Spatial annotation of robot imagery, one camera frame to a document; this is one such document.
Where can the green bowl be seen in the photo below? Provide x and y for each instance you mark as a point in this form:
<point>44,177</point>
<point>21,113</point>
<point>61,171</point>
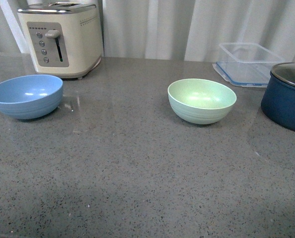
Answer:
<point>200,101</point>

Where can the blue bowl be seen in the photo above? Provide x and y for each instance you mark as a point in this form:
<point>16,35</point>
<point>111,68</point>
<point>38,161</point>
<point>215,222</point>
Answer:
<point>31,96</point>

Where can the white curtain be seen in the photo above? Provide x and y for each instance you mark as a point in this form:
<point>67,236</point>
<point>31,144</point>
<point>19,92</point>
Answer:
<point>192,30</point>

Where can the cream white toaster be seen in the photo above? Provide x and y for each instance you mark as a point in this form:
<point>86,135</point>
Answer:
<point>64,38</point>

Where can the clear plastic container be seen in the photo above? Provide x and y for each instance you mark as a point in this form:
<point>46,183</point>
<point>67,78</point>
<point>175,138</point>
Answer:
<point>247,53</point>

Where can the dark blue saucepan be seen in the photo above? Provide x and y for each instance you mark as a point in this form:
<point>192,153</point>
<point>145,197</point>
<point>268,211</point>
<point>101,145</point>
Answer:
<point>278,103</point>

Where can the glass pot lid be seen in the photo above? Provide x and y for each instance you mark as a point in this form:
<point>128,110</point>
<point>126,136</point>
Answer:
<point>285,72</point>

